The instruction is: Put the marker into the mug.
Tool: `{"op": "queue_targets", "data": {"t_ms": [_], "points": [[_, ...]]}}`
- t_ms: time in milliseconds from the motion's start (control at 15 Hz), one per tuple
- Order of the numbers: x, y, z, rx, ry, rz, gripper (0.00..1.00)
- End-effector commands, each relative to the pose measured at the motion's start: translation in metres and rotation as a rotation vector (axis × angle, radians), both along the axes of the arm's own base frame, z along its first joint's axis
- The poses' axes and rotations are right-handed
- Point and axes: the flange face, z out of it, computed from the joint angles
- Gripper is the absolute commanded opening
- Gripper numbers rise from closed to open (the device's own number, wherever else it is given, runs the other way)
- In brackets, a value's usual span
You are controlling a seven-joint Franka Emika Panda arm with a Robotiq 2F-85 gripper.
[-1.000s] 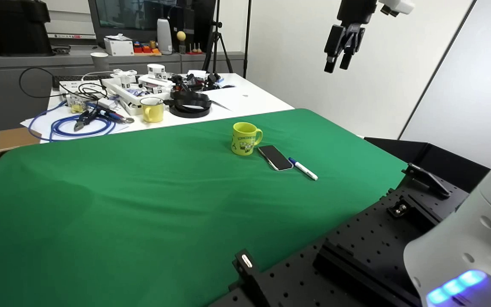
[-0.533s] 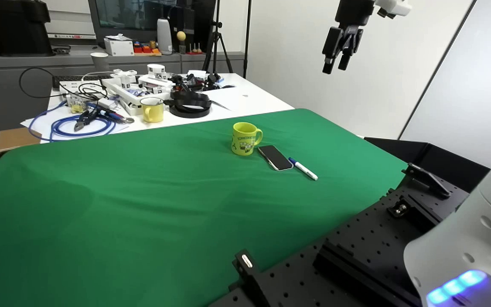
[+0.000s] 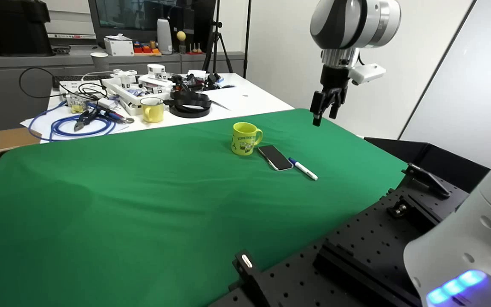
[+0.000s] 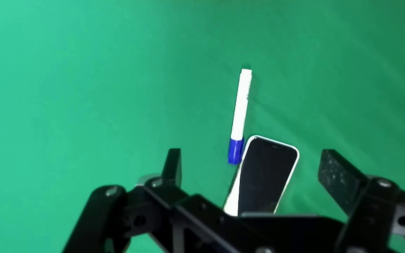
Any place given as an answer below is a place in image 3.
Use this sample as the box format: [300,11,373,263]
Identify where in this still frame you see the black table clamp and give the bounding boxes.
[232,253,269,307]
[402,161,453,202]

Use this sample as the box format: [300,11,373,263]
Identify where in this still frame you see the black tripod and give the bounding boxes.
[201,0,235,76]

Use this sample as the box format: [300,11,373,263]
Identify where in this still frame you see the orange red small items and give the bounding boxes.
[133,40,164,59]

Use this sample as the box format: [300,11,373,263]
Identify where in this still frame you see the green table cloth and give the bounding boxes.
[0,108,409,307]

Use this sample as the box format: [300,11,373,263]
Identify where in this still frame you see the black smartphone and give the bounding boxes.
[256,144,295,173]

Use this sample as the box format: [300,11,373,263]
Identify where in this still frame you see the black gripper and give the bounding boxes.
[309,64,355,129]

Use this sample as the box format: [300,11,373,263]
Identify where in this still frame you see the black hand tool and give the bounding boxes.
[73,108,102,134]

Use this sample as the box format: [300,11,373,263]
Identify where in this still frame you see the pile of cables and items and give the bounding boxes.
[102,71,176,113]

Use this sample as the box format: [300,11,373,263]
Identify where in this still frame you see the white upright bottle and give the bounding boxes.
[155,18,174,57]

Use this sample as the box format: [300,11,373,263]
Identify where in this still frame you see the white marker blue cap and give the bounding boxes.
[288,158,320,183]

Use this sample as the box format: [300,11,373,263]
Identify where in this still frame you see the yellow mug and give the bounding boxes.
[230,122,264,158]

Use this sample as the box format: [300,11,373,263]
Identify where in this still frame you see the white countertop pot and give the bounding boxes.
[102,33,135,59]

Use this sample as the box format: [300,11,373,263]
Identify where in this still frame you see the white side table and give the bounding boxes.
[20,72,295,144]

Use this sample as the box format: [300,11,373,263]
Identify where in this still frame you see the black coiled strap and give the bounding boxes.
[169,91,213,120]

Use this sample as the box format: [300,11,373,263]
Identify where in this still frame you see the blue cable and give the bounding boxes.
[27,101,119,144]

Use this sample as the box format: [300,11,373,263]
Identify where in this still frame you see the white wrist camera block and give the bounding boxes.
[349,60,389,88]

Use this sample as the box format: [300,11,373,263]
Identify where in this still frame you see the black bulky case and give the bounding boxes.
[0,0,54,57]

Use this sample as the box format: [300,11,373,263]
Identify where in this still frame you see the black stand pole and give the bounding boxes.
[242,0,254,81]

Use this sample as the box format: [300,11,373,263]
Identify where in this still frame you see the pale yellow cup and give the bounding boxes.
[140,98,167,125]

